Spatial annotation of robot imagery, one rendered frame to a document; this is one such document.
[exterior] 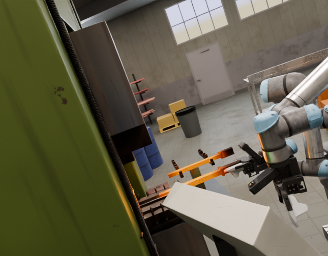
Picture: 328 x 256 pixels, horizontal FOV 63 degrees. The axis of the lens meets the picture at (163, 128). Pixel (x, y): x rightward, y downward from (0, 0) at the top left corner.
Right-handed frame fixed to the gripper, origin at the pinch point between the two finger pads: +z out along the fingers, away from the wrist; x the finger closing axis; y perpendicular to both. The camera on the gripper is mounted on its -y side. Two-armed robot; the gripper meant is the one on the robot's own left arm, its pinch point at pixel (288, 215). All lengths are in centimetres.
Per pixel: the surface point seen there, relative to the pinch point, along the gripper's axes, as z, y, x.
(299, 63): -4, 142, 403
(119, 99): -55, -43, 11
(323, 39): 7, 431, 1013
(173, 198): -24.2, -30.1, -16.8
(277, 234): -20.7, -7.6, -37.0
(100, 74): -66, -46, 10
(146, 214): -5, -53, 18
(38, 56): -73, -50, -18
